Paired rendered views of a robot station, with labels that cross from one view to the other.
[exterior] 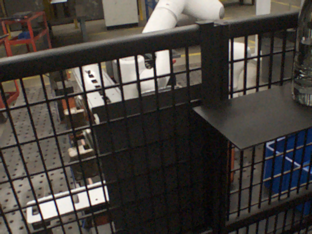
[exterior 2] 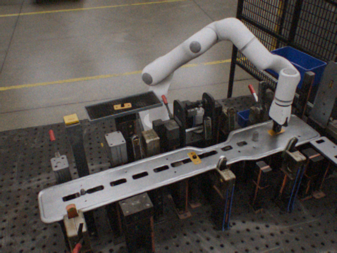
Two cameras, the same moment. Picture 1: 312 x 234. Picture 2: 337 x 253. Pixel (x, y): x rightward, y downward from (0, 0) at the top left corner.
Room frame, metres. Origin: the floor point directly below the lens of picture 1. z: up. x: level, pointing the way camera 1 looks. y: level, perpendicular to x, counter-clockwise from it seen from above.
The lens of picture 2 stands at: (1.66, 1.39, 2.08)
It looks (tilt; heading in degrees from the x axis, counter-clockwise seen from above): 37 degrees down; 266
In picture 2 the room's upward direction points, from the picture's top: 1 degrees counter-clockwise
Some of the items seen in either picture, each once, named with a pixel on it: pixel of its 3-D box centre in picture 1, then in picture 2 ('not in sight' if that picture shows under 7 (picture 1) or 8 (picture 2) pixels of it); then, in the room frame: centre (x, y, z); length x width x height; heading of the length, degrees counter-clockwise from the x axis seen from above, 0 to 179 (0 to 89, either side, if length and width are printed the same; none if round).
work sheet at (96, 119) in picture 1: (172, 176); not in sight; (0.46, -0.02, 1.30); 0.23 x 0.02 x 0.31; 109
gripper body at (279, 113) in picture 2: not in sight; (280, 109); (1.02, 0.07, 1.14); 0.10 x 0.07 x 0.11; 109
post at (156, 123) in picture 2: not in sight; (159, 152); (1.62, 0.04, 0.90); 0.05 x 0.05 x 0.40; 19
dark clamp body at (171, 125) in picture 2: not in sight; (171, 152); (1.55, 0.04, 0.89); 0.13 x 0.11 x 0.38; 109
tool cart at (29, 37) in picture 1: (29, 41); not in sight; (5.54, 2.03, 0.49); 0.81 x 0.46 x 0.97; 177
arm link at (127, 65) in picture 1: (133, 77); (287, 83); (1.01, 0.06, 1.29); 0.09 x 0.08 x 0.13; 53
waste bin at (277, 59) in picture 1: (277, 53); not in sight; (4.03, -1.61, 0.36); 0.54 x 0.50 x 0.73; 99
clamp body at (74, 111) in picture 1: (80, 143); (222, 198); (1.35, 0.36, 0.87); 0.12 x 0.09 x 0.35; 109
